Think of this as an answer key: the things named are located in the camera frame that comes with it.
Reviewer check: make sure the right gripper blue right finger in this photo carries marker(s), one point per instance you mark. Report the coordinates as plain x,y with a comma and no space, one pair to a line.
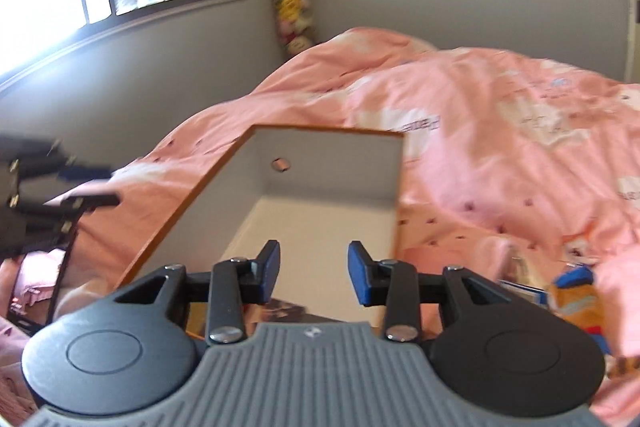
396,286

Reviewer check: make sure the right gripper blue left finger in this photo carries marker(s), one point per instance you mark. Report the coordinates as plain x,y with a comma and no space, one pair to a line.
229,287

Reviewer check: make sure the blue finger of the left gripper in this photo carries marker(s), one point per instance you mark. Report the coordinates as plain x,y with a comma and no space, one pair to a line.
90,202
84,173

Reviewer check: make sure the blue white price tag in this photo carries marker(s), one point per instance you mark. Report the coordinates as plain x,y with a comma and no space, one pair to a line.
532,294

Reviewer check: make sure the gold yellow small box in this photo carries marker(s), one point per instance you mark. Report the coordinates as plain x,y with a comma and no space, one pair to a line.
196,320

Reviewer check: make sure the orange white cardboard box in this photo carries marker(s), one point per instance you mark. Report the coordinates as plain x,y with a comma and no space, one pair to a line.
312,189

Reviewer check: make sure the pink cloud print duvet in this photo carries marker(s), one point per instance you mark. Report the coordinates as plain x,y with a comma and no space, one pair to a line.
505,155

